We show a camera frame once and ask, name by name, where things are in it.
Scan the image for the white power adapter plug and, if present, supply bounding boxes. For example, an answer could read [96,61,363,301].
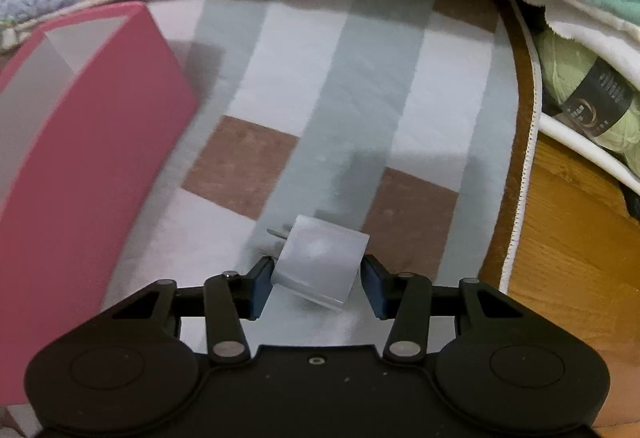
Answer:
[267,215,370,310]

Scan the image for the pink cardboard box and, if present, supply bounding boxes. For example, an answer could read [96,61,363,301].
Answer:
[1,2,198,406]

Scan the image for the striped grey brown rug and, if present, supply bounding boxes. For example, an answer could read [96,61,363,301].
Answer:
[98,0,544,349]

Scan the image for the white basket rim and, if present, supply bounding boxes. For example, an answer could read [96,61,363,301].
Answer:
[539,113,640,194]

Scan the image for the green yarn skein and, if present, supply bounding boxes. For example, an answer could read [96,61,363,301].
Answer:
[535,30,639,172]

